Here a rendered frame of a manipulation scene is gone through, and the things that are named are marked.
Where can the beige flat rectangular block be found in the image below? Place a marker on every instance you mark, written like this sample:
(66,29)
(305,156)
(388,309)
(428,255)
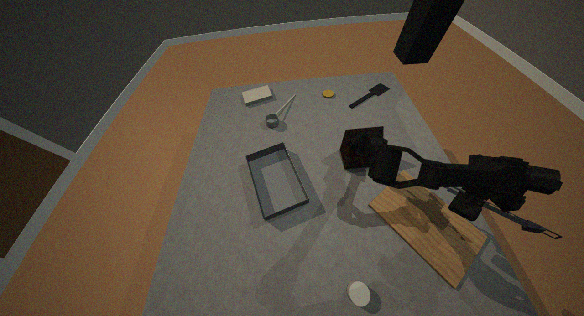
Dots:
(257,95)

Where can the yellow flat disc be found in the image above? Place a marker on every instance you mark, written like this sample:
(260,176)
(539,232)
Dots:
(328,93)

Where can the wooden board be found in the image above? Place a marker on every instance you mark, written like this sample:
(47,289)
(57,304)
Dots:
(445,240)

